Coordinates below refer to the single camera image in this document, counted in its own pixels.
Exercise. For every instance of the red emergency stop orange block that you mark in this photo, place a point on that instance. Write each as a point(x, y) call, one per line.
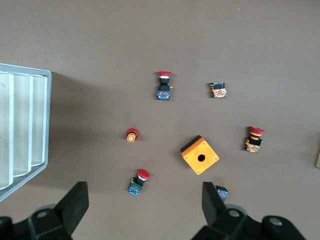
point(253, 143)

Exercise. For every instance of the red mushroom button head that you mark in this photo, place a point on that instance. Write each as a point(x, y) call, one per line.
point(131, 136)

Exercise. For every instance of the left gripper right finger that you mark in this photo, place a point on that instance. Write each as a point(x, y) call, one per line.
point(215, 210)

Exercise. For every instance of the red push button blue block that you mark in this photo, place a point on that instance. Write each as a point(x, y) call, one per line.
point(164, 87)
point(136, 187)

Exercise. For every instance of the orange button enclosure box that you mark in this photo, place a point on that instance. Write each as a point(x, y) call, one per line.
point(192, 155)

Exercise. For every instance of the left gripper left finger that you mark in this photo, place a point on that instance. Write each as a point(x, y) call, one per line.
point(72, 205)

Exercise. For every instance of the red push button black block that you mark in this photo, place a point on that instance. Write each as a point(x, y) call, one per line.
point(222, 193)

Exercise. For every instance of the white grey slotted tray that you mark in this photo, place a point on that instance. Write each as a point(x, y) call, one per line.
point(22, 125)

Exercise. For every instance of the black orange contact block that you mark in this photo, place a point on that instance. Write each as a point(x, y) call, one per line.
point(219, 91)

